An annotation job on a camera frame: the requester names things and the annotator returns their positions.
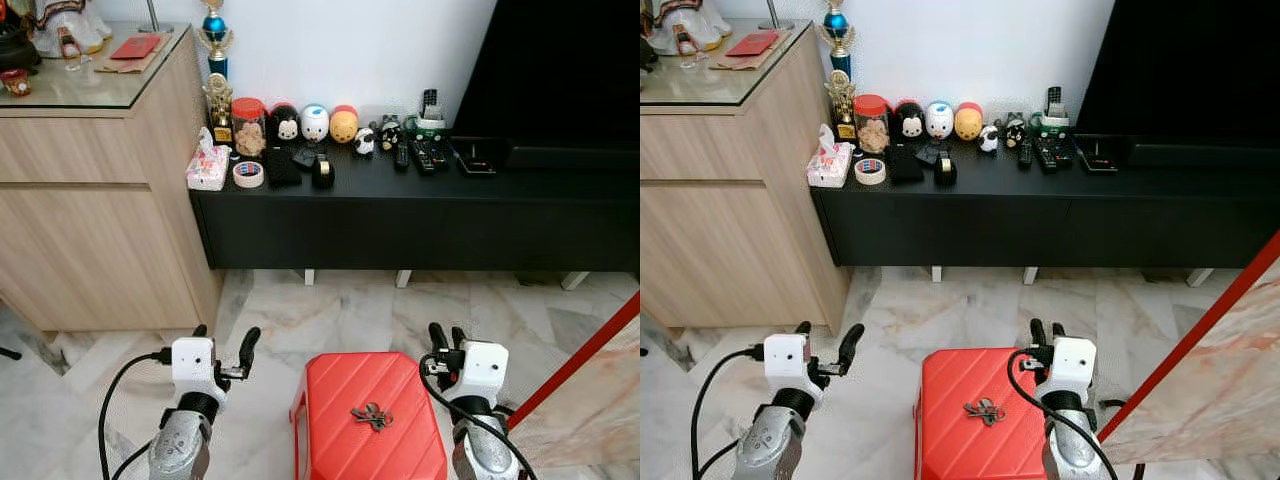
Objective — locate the pink white tissue pack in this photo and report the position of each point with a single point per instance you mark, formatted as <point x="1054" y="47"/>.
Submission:
<point x="828" y="165"/>
<point x="208" y="168"/>

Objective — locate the black pouch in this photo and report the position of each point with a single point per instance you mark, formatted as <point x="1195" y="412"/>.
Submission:
<point x="905" y="165"/>
<point x="281" y="168"/>

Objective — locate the white tape roll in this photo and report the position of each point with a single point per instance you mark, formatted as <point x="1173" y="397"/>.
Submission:
<point x="870" y="181"/>
<point x="248" y="184"/>

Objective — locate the marble pattern board red edge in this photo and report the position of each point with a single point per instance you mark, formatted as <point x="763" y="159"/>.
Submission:
<point x="590" y="400"/>
<point x="1210" y="380"/>

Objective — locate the small black box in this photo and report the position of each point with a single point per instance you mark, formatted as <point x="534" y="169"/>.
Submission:
<point x="308" y="155"/>
<point x="933" y="152"/>

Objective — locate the clear jar red lid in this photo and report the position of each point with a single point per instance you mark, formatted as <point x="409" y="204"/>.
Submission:
<point x="248" y="108"/>
<point x="871" y="105"/>

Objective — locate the slim black remote control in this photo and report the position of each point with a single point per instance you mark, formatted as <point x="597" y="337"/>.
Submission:
<point x="1025" y="153"/>
<point x="401" y="156"/>

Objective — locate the red plastic stool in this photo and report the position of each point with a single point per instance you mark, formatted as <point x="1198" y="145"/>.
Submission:
<point x="955" y="445"/>
<point x="340" y="445"/>

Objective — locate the black mouse round toy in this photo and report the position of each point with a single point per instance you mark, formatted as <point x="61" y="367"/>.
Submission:
<point x="908" y="120"/>
<point x="284" y="122"/>

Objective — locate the metal lamp base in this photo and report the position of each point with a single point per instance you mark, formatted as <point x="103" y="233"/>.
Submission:
<point x="156" y="26"/>
<point x="775" y="24"/>

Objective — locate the black television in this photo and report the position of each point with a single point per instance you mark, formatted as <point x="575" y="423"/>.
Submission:
<point x="560" y="70"/>
<point x="1190" y="70"/>

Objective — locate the red envelope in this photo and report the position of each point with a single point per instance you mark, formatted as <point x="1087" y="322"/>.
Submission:
<point x="135" y="47"/>
<point x="752" y="43"/>

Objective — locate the wide black remote control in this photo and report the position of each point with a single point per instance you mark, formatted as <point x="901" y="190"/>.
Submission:
<point x="1050" y="153"/>
<point x="428" y="156"/>

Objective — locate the light wooden cabinet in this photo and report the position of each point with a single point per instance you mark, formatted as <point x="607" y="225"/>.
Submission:
<point x="90" y="230"/>
<point x="720" y="230"/>

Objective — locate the tall blue gold trophy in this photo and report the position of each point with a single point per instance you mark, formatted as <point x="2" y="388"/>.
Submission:
<point x="215" y="22"/>
<point x="838" y="20"/>

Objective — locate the small panda figure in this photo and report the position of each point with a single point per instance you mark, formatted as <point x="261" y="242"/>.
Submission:
<point x="364" y="143"/>
<point x="989" y="140"/>

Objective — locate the yellow bear round toy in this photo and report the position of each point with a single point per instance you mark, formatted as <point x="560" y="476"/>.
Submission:
<point x="968" y="122"/>
<point x="343" y="125"/>

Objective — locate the brown paper envelope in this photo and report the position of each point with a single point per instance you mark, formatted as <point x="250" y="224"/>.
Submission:
<point x="118" y="66"/>
<point x="735" y="63"/>

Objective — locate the white round toy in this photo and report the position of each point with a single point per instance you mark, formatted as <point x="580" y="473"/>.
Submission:
<point x="939" y="120"/>
<point x="314" y="123"/>

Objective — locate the dark ornament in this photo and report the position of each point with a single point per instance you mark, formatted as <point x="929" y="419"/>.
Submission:
<point x="647" y="55"/>
<point x="18" y="45"/>

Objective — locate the black tape dispenser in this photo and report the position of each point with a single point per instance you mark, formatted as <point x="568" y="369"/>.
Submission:
<point x="323" y="175"/>
<point x="945" y="172"/>

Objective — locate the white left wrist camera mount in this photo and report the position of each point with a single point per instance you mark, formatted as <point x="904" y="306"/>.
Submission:
<point x="787" y="360"/>
<point x="192" y="365"/>

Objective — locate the black TV console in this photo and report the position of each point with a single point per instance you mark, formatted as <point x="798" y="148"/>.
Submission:
<point x="400" y="220"/>
<point x="1050" y="215"/>

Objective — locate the white robed figurine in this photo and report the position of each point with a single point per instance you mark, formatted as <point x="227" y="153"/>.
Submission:
<point x="700" y="20"/>
<point x="80" y="25"/>

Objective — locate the black cat figure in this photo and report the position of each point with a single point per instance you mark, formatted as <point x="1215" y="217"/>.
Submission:
<point x="1013" y="130"/>
<point x="389" y="133"/>

